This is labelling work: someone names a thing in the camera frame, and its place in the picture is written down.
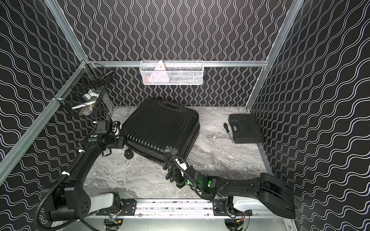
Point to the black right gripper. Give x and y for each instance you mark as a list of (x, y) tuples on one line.
[(177, 173)]

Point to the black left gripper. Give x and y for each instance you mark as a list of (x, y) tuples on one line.
[(117, 141)]

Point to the black ribbed hard-shell suitcase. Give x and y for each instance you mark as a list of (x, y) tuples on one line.
[(159, 130)]

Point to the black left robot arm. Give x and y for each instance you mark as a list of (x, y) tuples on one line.
[(66, 201)]

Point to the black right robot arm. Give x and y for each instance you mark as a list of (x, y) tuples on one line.
[(275, 194)]

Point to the silver items in black basket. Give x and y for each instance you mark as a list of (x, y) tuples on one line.
[(89, 101)]

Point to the black plastic tool case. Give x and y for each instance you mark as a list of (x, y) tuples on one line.
[(245, 129)]

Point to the pink triangular card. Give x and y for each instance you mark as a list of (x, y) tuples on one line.
[(159, 75)]

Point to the black wire corner basket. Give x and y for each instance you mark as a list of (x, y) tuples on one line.
[(92, 77)]

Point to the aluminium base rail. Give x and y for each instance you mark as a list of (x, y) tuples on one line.
[(240, 209)]

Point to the black handled screwdriver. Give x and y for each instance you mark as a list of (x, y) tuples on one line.
[(228, 131)]

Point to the aluminium frame crossbar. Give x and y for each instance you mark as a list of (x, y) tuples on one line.
[(136, 64)]

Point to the white wire wall basket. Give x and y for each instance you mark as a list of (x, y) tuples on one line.
[(179, 75)]

